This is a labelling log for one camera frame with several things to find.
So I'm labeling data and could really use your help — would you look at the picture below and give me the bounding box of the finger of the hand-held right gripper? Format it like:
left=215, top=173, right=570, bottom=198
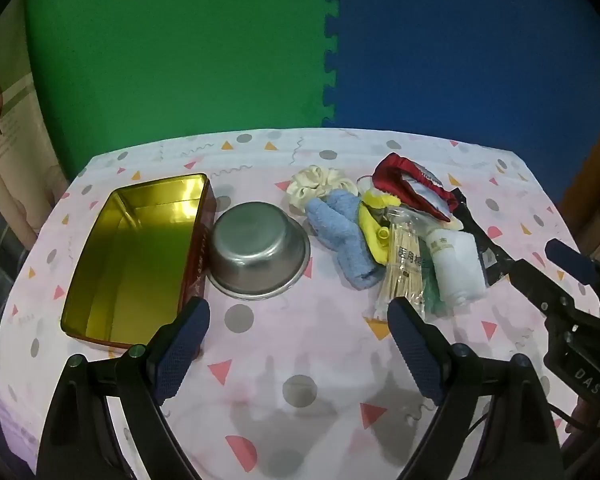
left=545, top=238, right=600, bottom=311
left=495, top=246, right=583, bottom=323

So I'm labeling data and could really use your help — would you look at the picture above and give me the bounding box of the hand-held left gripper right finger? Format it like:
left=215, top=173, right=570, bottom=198
left=386, top=296, right=564, bottom=480

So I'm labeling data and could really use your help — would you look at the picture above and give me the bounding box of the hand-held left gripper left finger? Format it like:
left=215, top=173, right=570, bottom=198
left=36, top=296, right=212, bottom=480

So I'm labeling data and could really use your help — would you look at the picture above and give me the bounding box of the gold and red tin box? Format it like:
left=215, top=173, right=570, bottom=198
left=60, top=173, right=217, bottom=350

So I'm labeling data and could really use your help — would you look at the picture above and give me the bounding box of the light blue towel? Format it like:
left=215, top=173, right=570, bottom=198
left=306, top=191, right=383, bottom=291

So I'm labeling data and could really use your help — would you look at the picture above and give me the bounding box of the red and grey satin bonnet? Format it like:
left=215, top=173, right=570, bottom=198
left=371, top=152, right=462, bottom=223

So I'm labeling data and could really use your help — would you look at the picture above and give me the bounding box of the cream satin scrunchie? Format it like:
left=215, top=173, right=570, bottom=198
left=286, top=166, right=357, bottom=211

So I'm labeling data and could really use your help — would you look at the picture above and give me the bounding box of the green item in clear bag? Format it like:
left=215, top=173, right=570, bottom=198
left=419, top=272, right=442, bottom=317

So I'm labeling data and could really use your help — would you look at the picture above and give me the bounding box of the white rolled towel pack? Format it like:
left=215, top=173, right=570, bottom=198
left=425, top=229, right=487, bottom=311

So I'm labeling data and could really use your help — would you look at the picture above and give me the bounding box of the black plastic packet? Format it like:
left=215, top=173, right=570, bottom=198
left=450, top=187, right=511, bottom=286

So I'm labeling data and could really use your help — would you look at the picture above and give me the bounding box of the brown foam mat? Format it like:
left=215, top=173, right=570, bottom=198
left=557, top=110, right=600, bottom=241

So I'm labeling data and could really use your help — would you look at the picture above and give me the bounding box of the wooden cotton swab packet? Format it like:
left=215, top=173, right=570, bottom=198
left=362, top=205, right=431, bottom=323

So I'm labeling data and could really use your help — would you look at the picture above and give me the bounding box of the pink patterned tablecloth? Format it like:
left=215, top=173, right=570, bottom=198
left=0, top=127, right=600, bottom=480

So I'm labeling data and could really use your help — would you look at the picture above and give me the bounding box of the stainless steel bowl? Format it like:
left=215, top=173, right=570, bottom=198
left=209, top=202, right=312, bottom=302

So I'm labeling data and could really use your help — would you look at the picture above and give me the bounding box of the blue foam mat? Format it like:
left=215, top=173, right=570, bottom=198
left=322, top=0, right=600, bottom=203

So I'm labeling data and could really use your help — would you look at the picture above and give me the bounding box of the green foam mat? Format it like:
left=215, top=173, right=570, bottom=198
left=24, top=0, right=341, bottom=181

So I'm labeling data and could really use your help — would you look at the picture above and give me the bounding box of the black cable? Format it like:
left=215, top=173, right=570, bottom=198
left=467, top=400, right=588, bottom=441

